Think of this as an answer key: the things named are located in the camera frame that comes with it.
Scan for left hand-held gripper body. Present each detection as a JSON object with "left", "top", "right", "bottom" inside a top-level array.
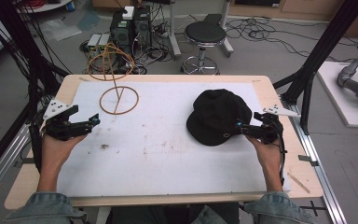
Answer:
[{"left": 41, "top": 98, "right": 87, "bottom": 142}]

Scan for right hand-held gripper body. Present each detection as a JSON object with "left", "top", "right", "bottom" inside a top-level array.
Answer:
[{"left": 250, "top": 105, "right": 301, "bottom": 146}]

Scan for black cap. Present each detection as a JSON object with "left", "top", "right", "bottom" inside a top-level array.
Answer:
[{"left": 186, "top": 88, "right": 254, "bottom": 147}]

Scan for person's left hand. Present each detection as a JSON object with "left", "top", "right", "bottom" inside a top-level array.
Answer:
[{"left": 40, "top": 133, "right": 89, "bottom": 166}]

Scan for person's right hand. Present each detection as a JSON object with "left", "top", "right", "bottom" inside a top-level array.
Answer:
[{"left": 244, "top": 135, "right": 283, "bottom": 169}]

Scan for light wooden table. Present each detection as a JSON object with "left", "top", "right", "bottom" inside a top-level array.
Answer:
[{"left": 4, "top": 74, "right": 324, "bottom": 211}]

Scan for thin wooden stick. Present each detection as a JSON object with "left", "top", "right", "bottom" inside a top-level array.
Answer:
[{"left": 286, "top": 172, "right": 311, "bottom": 194}]

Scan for white floor board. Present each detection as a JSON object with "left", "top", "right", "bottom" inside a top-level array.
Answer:
[{"left": 316, "top": 61, "right": 358, "bottom": 130}]

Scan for small grey electronics boxes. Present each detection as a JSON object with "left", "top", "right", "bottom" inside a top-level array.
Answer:
[{"left": 87, "top": 33, "right": 111, "bottom": 51}]

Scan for right denim jacket sleeve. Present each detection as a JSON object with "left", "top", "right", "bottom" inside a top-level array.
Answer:
[{"left": 243, "top": 189, "right": 320, "bottom": 224}]

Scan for denim jacket sleeve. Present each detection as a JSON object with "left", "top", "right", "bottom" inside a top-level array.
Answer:
[
  {"left": 243, "top": 189, "right": 320, "bottom": 224},
  {"left": 3, "top": 190, "right": 89, "bottom": 224}
]

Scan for left denim jacket sleeve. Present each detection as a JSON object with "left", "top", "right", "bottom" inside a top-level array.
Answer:
[{"left": 3, "top": 190, "right": 89, "bottom": 224}]

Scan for white table mat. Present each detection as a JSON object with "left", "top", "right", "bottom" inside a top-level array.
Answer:
[{"left": 57, "top": 80, "right": 291, "bottom": 198}]

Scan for black computer tower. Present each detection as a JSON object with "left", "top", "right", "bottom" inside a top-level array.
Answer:
[
  {"left": 109, "top": 10, "right": 135, "bottom": 52},
  {"left": 132, "top": 5, "right": 153, "bottom": 49}
]

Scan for black round stool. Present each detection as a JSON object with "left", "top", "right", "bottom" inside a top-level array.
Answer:
[{"left": 181, "top": 21, "right": 227, "bottom": 76}]

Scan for person's dark trousers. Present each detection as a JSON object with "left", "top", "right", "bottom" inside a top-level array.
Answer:
[{"left": 110, "top": 203, "right": 241, "bottom": 224}]

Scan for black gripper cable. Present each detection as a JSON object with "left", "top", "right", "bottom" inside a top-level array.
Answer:
[{"left": 271, "top": 119, "right": 287, "bottom": 188}]

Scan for wooden ring hat stand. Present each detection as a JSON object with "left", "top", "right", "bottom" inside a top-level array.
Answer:
[{"left": 87, "top": 42, "right": 140, "bottom": 116}]

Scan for aluminium frame rail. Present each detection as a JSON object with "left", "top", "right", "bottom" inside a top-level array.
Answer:
[
  {"left": 279, "top": 94, "right": 349, "bottom": 224},
  {"left": 0, "top": 123, "right": 34, "bottom": 209}
]

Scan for black metal frame post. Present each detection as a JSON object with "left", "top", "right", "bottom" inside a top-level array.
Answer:
[
  {"left": 0, "top": 0, "right": 71, "bottom": 185},
  {"left": 272, "top": 0, "right": 358, "bottom": 135}
]

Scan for tangle of black floor cables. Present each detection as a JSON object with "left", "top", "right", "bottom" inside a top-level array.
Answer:
[{"left": 225, "top": 17, "right": 358, "bottom": 63}]

